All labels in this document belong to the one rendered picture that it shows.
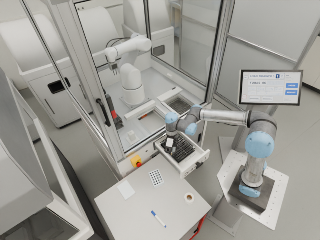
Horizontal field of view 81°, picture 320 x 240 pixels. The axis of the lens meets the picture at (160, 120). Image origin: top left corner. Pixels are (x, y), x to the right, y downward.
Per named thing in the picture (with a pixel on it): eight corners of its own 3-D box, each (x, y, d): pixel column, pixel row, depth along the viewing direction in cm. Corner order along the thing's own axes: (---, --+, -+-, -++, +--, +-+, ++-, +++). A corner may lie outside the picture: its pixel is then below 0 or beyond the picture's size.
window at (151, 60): (205, 101, 169) (228, -34, 99) (124, 153, 135) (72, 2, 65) (205, 101, 169) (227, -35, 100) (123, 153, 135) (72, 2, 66)
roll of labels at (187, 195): (194, 195, 135) (194, 193, 132) (193, 205, 130) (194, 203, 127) (184, 194, 136) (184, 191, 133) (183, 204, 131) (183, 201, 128)
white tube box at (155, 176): (164, 184, 142) (164, 182, 139) (154, 188, 140) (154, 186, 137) (158, 170, 150) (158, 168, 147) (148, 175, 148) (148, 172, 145)
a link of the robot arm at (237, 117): (280, 105, 92) (190, 100, 120) (277, 120, 86) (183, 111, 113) (278, 123, 99) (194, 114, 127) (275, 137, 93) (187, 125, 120)
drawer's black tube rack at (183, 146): (194, 152, 151) (195, 147, 146) (178, 165, 144) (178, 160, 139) (176, 136, 163) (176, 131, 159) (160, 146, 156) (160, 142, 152)
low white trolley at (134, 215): (200, 234, 184) (212, 207, 129) (149, 285, 159) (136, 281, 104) (163, 189, 216) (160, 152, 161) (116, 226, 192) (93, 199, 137)
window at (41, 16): (112, 147, 127) (53, 5, 65) (111, 148, 127) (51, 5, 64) (68, 89, 175) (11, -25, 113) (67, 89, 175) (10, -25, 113)
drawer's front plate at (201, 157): (208, 157, 149) (210, 150, 141) (181, 179, 137) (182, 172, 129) (206, 156, 150) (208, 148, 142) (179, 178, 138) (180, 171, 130)
